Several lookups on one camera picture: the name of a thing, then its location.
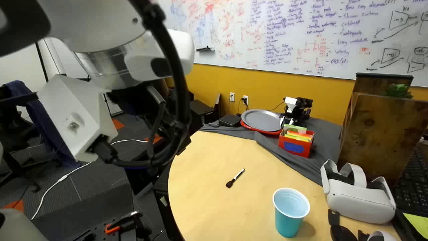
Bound black and white marker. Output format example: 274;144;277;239
224;167;244;188

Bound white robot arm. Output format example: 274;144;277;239
0;0;194;168

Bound black flat box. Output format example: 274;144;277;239
218;115;240;127

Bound red plate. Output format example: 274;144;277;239
240;117;281;136

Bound grey metal plate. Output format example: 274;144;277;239
240;109;281;131

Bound red box with coloured blocks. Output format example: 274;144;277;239
278;125;314;158

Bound black and white spare gripper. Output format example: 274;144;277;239
282;96;313;125

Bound grey table cloth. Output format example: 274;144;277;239
200;117;341;184

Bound light blue plastic cup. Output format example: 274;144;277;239
271;187;310;238

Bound white VR headset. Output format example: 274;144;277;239
319;159;396;223

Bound black VR controller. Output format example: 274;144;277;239
327;208;357;241

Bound dark wooden shelf unit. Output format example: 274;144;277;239
337;72;428;186

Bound whiteboard with writing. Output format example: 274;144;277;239
158;0;428;87

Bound small green potted plant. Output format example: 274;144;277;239
386;83;412;99

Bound black laptop keyboard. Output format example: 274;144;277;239
394;144;428;216

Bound yellow sticky note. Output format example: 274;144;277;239
404;212;428;241

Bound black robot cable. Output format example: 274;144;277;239
95;0;194;170

